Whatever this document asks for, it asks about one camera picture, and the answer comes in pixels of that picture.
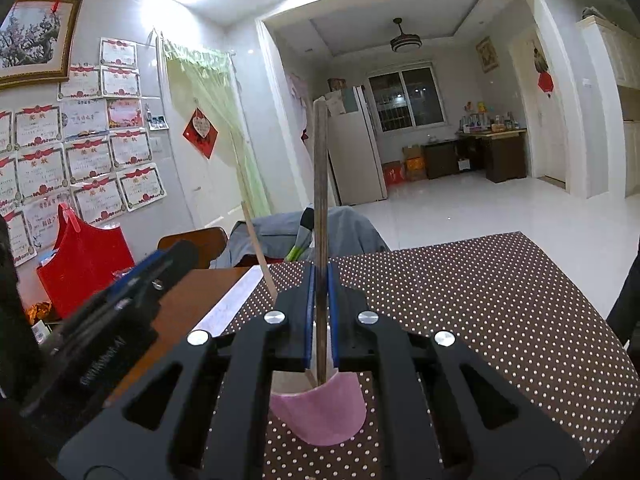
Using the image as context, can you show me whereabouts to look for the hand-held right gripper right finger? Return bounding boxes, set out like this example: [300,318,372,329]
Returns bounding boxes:
[327,262,588,480]

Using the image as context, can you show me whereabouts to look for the white tall cabinet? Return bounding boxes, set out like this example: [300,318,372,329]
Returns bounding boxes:
[577,7,640,201]

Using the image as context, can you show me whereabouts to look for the small wall photos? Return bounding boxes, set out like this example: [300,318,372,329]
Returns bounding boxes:
[145,102,168,131]

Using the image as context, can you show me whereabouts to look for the brown wooden chopstick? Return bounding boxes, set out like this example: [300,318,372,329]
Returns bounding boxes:
[313,96,330,391]

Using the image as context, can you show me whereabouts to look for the striped green white cloth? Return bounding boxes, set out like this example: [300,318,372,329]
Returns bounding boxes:
[284,208,315,262]

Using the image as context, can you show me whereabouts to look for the red diamond door decoration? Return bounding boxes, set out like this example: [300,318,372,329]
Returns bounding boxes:
[182,107,219,160]

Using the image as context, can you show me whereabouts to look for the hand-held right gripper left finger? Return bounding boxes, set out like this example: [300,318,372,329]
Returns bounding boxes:
[57,262,317,480]

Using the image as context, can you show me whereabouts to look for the light green curtain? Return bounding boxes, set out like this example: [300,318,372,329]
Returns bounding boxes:
[162,35,273,221]

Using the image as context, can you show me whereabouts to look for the ceiling fan lamp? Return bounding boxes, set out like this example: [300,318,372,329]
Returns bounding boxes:
[390,17,422,53]

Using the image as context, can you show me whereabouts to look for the white refrigerator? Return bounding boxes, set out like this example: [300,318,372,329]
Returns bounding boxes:
[324,85,388,206]

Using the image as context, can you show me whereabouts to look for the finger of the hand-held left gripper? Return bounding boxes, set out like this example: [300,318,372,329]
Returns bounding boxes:
[99,240,201,322]

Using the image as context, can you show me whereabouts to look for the dark cloth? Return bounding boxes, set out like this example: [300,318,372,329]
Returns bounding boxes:
[607,250,640,351]

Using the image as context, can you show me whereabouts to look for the grey jacket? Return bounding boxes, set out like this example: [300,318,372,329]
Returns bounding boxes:
[210,207,391,268]

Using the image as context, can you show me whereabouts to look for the orange cardboard box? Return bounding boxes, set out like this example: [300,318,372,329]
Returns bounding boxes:
[402,145,426,182]

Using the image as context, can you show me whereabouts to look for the red cardboard box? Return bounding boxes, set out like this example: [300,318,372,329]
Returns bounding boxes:
[382,160,407,188]

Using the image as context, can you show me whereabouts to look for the red bag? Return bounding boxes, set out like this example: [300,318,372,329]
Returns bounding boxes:
[36,203,136,320]

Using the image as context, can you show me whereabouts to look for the white door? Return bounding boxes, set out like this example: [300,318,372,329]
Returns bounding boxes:
[510,30,568,191]

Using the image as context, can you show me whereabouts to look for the group of bottles on desk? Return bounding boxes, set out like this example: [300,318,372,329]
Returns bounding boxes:
[457,101,526,135]

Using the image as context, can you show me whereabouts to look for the pink paper cup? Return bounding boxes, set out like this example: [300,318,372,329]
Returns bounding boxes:
[270,367,366,447]

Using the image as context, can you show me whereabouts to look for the wall of award certificates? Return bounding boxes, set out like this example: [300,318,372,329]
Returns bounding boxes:
[0,36,166,266]

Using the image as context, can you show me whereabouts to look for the brown polka dot tablecloth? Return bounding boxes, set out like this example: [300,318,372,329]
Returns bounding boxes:
[190,231,640,480]

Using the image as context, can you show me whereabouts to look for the gold framed picture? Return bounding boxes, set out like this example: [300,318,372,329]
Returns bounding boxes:
[0,0,84,91]

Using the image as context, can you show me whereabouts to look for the light wooden chopstick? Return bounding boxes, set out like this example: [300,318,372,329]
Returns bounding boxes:
[241,201,318,390]

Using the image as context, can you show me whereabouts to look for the window with bars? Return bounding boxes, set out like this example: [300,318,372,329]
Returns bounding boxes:
[367,66,446,132]

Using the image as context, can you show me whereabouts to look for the dark wooden desk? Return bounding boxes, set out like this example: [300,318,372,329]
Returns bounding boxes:
[421,127,528,183]

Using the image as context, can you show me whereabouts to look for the brown wooden chair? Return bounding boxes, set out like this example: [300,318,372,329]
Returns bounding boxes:
[157,226,229,271]

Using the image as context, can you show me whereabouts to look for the small framed wall painting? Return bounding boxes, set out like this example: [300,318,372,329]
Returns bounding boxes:
[475,36,500,74]

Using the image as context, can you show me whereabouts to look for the red hanging door ornament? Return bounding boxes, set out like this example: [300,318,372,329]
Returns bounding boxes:
[531,40,555,96]

